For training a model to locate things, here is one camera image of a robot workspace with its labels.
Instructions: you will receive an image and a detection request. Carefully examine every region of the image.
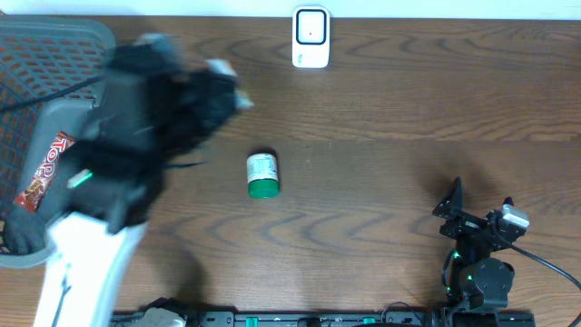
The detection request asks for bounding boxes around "green lid seasoning jar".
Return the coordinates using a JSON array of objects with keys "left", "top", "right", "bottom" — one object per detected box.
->
[{"left": 246, "top": 154, "right": 280, "bottom": 199}]

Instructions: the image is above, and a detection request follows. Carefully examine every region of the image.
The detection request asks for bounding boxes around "red chocolate bar wrapper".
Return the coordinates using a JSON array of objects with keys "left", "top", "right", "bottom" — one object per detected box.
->
[{"left": 14, "top": 132, "right": 76, "bottom": 213}]

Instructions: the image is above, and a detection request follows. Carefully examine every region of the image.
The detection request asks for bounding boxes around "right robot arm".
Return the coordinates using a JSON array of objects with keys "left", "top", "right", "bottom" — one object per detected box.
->
[{"left": 432, "top": 177, "right": 515, "bottom": 326}]

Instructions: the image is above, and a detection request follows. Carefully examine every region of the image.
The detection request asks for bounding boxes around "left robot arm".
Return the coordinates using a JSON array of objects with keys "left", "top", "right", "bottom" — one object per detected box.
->
[{"left": 34, "top": 67, "right": 238, "bottom": 326}]

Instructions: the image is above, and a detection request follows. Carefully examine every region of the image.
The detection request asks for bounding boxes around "white barcode scanner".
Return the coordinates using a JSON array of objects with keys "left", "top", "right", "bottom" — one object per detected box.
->
[{"left": 291, "top": 6, "right": 330, "bottom": 69}]

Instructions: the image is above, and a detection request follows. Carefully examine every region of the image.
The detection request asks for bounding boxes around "grey plastic shopping basket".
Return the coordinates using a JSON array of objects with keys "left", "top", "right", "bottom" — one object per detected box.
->
[{"left": 1, "top": 15, "right": 116, "bottom": 269}]

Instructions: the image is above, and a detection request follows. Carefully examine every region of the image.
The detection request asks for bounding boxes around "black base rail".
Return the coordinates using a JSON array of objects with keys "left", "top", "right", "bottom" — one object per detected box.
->
[{"left": 111, "top": 309, "right": 537, "bottom": 327}]

